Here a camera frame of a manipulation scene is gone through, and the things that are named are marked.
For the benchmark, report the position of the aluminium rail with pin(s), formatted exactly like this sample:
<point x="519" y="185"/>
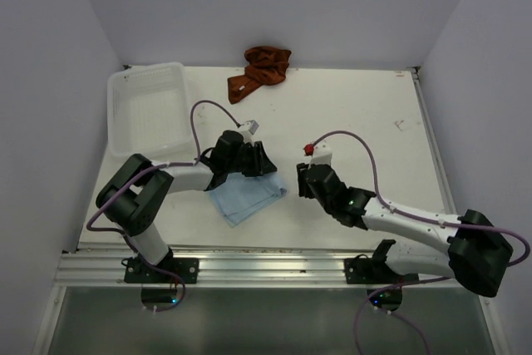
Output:
<point x="217" y="268"/>
<point x="441" y="175"/>

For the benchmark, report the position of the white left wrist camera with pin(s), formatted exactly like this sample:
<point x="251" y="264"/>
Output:
<point x="248" y="129"/>

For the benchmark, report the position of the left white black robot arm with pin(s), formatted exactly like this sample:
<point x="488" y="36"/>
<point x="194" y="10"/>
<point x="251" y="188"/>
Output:
<point x="135" y="193"/>

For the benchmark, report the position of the brown rust towel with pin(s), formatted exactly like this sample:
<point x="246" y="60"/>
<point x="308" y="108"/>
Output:
<point x="267" y="66"/>

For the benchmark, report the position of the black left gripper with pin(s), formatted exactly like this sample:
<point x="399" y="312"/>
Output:
<point x="261" y="165"/>

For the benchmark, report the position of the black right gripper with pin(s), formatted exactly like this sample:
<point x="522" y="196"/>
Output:
<point x="302" y="188"/>

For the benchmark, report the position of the light blue towel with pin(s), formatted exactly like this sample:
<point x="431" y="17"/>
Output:
<point x="240" y="197"/>

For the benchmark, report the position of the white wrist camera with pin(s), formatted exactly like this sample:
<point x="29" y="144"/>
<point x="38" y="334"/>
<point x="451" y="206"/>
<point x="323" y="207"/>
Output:
<point x="248" y="129"/>
<point x="319" y="154"/>

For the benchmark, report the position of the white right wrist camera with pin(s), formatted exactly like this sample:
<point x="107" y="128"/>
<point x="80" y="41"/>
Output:
<point x="319" y="154"/>

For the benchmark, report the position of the white perforated plastic basket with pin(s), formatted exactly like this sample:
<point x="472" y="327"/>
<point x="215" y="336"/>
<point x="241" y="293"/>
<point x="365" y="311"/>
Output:
<point x="148" y="111"/>

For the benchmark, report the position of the aluminium front rail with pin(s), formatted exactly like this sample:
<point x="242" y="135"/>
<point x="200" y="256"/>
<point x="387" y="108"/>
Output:
<point x="217" y="268"/>

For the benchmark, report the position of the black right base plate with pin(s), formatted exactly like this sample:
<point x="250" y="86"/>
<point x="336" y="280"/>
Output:
<point x="365" y="270"/>

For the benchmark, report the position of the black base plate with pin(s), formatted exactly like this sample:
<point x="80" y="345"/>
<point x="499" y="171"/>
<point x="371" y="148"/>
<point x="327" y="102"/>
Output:
<point x="365" y="270"/>
<point x="137" y="272"/>

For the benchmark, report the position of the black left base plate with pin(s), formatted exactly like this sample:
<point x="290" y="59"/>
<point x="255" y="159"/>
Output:
<point x="137" y="272"/>

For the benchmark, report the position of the aluminium right side rail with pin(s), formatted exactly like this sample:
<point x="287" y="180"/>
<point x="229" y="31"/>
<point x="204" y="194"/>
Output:
<point x="441" y="175"/>

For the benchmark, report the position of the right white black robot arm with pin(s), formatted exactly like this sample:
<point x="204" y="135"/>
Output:
<point x="464" y="248"/>

